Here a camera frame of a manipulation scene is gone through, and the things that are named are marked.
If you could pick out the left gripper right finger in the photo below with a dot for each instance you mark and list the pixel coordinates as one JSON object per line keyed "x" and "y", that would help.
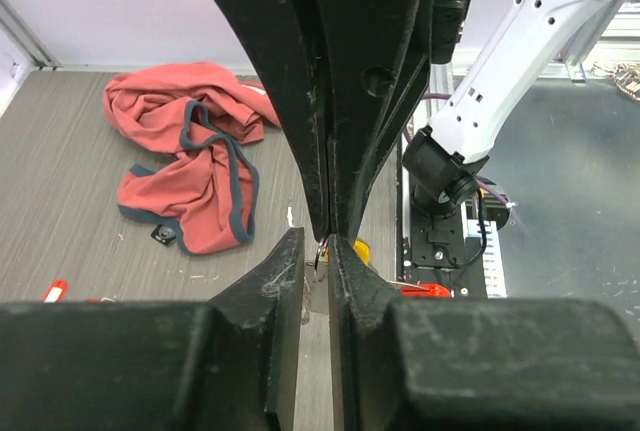
{"x": 411, "y": 363}

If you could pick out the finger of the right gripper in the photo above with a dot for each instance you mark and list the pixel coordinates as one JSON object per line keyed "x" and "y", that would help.
{"x": 285, "y": 43}

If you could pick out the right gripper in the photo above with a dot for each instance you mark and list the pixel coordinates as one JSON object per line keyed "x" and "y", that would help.
{"x": 450, "y": 11}

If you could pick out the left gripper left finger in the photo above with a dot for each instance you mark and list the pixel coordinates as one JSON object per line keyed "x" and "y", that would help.
{"x": 228, "y": 363}

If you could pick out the keyring with red tag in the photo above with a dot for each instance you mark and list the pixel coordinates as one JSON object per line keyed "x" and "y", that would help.
{"x": 315, "y": 287}

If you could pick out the key with yellow tag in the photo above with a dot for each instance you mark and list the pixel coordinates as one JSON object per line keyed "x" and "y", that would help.
{"x": 362, "y": 250}

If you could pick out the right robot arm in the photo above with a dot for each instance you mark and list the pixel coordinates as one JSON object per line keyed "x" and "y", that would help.
{"x": 461, "y": 135}

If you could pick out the crumpled red shirt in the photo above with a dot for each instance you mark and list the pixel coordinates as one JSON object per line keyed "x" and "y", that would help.
{"x": 201, "y": 116}

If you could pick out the red tag key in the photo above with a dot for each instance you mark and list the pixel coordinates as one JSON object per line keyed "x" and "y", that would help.
{"x": 58, "y": 288}

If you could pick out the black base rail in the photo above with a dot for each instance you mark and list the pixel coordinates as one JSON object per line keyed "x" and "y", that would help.
{"x": 460, "y": 251}

